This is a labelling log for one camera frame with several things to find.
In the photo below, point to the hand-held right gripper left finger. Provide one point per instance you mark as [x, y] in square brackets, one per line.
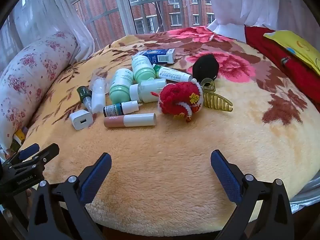
[97, 175]

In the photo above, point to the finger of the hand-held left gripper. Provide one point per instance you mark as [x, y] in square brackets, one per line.
[48, 152]
[28, 151]

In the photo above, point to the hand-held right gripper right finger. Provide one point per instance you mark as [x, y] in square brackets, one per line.
[225, 177]

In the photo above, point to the dark green toner bottle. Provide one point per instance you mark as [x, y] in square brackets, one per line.
[82, 93]

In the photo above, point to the yellow white plastic item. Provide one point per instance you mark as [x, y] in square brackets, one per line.
[18, 140]

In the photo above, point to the white usb charger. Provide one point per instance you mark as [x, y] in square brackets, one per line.
[81, 120]

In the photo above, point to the floral fleece blanket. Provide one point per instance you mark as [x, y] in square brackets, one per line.
[162, 180]

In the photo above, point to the pink white lipstick tube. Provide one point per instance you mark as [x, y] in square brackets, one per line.
[132, 120]

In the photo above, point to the small dropper bottle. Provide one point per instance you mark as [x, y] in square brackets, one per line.
[117, 108]

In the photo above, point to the white cylinder bottle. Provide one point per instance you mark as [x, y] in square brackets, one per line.
[98, 100]

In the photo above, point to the floral bolster pillow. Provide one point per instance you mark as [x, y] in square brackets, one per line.
[30, 75]

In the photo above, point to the olive hair claw clip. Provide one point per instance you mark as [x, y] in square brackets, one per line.
[216, 101]

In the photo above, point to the grey bed sheet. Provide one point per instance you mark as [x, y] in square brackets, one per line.
[305, 192]

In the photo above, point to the green white cream bottle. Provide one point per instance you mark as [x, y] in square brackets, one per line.
[142, 70]
[121, 87]

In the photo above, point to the clear plastic cup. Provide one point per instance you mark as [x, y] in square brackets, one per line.
[98, 76]

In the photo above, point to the red knitted plush toy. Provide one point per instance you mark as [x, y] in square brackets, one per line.
[175, 97]

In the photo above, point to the clear bottle white cap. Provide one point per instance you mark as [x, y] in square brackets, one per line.
[150, 90]

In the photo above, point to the black round pouch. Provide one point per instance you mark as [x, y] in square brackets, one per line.
[205, 68]

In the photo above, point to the white tube green cap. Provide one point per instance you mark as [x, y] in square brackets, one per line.
[172, 75]

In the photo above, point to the red and yellow bag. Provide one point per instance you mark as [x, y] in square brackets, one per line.
[272, 60]

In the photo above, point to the blue white carton box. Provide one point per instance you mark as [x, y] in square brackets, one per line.
[160, 56]

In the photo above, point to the white sheer curtain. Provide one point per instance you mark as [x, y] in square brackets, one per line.
[250, 2]
[50, 12]

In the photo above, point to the yellow printed packet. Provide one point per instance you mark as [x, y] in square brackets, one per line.
[295, 45]

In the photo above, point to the red brick building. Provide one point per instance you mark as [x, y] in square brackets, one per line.
[180, 7]

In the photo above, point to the white window frame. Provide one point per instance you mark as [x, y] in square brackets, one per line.
[120, 7]

